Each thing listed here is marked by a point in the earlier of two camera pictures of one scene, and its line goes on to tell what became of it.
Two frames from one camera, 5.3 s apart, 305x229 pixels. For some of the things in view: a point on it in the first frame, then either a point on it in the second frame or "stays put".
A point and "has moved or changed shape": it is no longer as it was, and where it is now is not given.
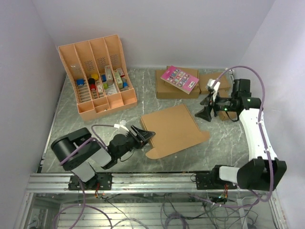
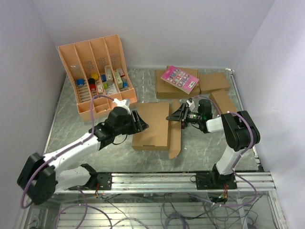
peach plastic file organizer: (99, 76) stays put
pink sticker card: (178, 78) stays put
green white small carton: (118, 79) stays put
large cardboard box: (175, 128) has moved or changed shape
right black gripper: (205, 113) to (177, 115)
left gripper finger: (146, 134) to (142, 124)
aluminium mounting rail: (127, 183) stays put
